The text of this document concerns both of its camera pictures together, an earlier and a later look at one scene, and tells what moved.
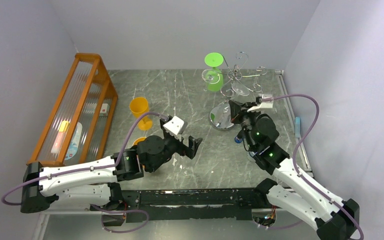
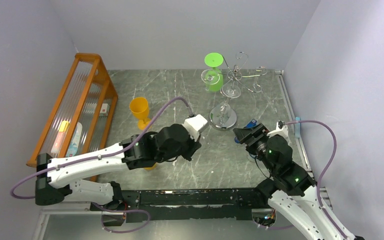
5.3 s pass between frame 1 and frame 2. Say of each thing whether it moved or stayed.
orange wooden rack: stayed
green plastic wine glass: stayed
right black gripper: moved
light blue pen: stayed
